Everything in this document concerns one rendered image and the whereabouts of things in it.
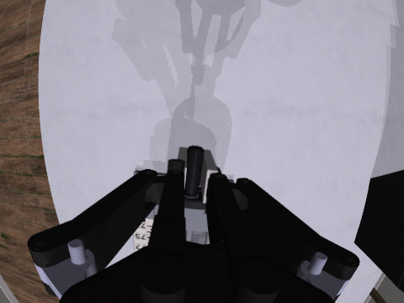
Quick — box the grey bench vise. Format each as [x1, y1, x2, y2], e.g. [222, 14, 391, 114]
[133, 146, 210, 252]

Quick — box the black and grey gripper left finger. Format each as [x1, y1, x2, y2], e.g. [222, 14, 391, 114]
[27, 147, 188, 303]

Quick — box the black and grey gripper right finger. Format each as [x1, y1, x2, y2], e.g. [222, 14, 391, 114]
[200, 150, 360, 303]

